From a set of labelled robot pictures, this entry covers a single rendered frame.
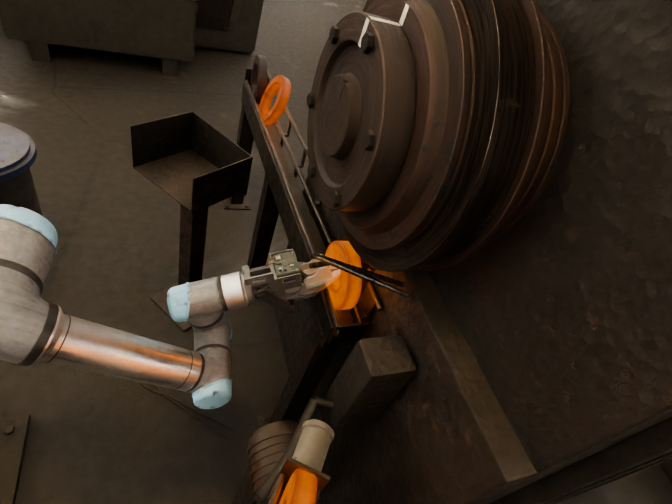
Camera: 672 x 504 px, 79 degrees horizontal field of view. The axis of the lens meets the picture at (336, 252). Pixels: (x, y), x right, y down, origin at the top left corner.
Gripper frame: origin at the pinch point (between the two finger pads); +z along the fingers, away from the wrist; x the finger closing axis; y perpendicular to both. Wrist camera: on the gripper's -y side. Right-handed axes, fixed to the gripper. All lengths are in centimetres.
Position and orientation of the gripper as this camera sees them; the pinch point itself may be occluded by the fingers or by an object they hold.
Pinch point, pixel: (337, 272)
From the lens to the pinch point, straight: 90.7
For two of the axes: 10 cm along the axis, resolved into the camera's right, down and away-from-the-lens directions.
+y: -0.2, -6.4, -7.7
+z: 9.6, -2.2, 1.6
